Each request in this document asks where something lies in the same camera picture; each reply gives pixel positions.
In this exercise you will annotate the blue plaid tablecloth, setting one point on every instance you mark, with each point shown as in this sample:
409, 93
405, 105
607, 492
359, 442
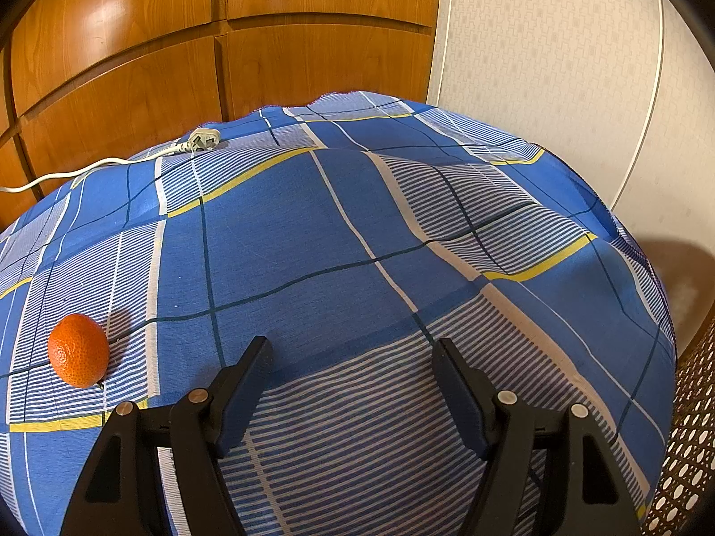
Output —
335, 206

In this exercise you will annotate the wooden panel cabinet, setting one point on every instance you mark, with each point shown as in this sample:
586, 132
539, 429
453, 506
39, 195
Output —
139, 39

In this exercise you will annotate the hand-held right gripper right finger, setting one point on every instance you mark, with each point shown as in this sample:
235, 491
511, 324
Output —
458, 402

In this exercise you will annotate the large orange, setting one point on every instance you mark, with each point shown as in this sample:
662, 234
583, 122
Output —
78, 352

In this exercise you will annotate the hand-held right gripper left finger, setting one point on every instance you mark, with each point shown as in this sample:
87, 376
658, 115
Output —
246, 396

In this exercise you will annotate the woven rattan chair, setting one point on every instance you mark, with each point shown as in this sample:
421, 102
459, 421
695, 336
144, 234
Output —
684, 458

